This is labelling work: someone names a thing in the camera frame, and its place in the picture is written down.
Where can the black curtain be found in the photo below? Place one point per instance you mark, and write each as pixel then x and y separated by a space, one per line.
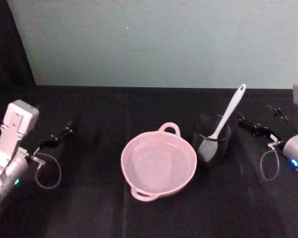
pixel 5 49

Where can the black mesh cup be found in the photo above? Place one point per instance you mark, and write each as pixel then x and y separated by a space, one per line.
pixel 223 148

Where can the pale wall panel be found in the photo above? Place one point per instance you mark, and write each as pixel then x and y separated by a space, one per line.
pixel 164 49

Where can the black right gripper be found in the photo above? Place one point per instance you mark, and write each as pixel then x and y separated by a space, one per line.
pixel 267 134

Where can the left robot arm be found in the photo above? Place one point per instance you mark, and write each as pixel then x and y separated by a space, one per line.
pixel 12 168

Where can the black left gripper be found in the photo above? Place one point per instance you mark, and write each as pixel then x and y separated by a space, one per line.
pixel 47 143

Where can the pale silicone spatula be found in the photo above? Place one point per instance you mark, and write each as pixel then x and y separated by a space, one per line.
pixel 228 111

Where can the black table cloth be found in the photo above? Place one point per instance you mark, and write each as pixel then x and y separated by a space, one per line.
pixel 89 210

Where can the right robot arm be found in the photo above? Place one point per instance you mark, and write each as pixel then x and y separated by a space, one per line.
pixel 295 148

